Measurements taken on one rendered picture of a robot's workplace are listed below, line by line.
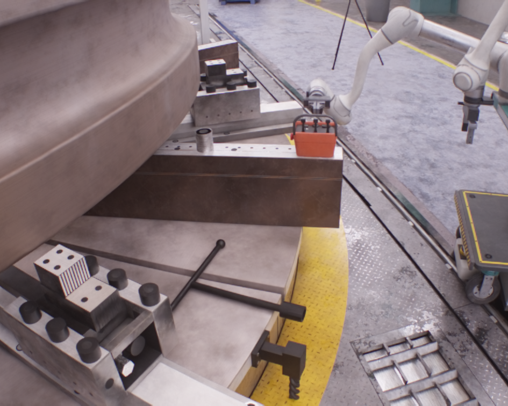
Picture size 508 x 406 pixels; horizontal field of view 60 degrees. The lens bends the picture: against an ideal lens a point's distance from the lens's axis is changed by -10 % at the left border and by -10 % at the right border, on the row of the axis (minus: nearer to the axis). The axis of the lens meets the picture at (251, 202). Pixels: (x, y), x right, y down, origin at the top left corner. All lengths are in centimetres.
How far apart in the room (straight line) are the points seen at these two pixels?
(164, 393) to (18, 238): 64
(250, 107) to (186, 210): 103
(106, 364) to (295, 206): 130
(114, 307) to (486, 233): 179
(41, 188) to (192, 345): 81
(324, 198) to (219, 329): 82
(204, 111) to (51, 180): 181
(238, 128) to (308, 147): 122
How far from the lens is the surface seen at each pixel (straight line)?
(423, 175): 360
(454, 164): 386
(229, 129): 331
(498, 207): 275
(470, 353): 232
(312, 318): 233
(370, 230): 293
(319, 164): 219
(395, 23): 239
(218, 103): 314
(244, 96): 316
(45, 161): 147
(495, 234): 251
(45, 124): 158
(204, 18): 748
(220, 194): 233
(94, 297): 143
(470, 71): 184
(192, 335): 186
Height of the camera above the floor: 167
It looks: 32 degrees down
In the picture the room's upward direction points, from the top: 3 degrees counter-clockwise
